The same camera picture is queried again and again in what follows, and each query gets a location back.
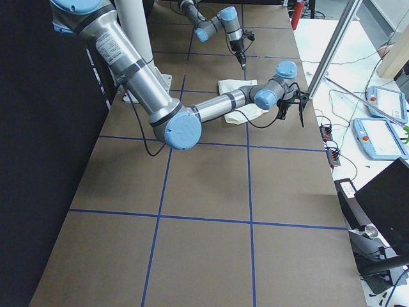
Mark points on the black monitor stand base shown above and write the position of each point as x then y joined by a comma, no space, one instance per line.
380,265

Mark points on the near orange connector block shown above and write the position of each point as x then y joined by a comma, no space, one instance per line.
333,157

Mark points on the teach pendant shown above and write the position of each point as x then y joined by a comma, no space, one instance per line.
378,139
389,101

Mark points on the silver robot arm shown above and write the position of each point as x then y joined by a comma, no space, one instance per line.
227,20
118,31

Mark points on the black box with label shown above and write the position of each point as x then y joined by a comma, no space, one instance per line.
352,211

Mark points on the red fire extinguisher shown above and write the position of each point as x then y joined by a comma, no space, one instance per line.
297,13

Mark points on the far teach pendant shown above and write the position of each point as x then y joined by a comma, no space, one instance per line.
389,101

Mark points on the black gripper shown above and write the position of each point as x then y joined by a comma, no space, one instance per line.
237,47
283,108

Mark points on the far orange connector block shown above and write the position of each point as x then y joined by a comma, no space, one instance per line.
326,133

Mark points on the aluminium frame post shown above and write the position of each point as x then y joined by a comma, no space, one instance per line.
343,24

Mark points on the orange connector block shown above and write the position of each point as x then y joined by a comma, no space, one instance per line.
326,133
333,157

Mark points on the black monitor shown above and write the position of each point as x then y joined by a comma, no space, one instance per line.
384,199

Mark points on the near teach pendant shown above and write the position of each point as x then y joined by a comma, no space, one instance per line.
378,139

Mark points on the wooden board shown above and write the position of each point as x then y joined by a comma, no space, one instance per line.
396,14

